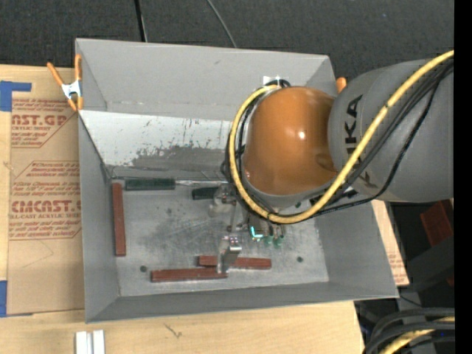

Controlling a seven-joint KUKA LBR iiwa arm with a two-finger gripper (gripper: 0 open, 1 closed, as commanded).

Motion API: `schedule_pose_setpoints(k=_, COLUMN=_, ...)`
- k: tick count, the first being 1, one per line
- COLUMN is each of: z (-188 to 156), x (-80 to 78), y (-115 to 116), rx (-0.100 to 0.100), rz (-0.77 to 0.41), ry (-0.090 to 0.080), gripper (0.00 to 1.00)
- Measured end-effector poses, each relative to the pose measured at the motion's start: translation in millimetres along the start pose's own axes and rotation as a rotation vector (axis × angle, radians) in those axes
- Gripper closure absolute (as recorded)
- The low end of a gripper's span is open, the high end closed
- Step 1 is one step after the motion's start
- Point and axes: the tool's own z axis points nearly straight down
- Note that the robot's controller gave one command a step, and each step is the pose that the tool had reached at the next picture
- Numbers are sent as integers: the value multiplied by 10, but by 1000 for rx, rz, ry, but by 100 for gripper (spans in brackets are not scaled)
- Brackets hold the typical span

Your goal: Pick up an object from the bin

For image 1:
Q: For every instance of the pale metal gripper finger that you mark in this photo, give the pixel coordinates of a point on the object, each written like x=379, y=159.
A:
x=229, y=254
x=222, y=207

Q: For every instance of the red-brown flat block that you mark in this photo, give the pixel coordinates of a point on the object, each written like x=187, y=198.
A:
x=184, y=275
x=119, y=219
x=250, y=263

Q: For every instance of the dark green flat block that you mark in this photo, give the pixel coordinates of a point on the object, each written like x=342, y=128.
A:
x=149, y=184
x=203, y=193

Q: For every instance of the grey metal bin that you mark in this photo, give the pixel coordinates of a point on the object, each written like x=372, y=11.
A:
x=169, y=231

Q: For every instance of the brown cardboard board red print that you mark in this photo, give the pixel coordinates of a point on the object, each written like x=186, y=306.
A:
x=44, y=234

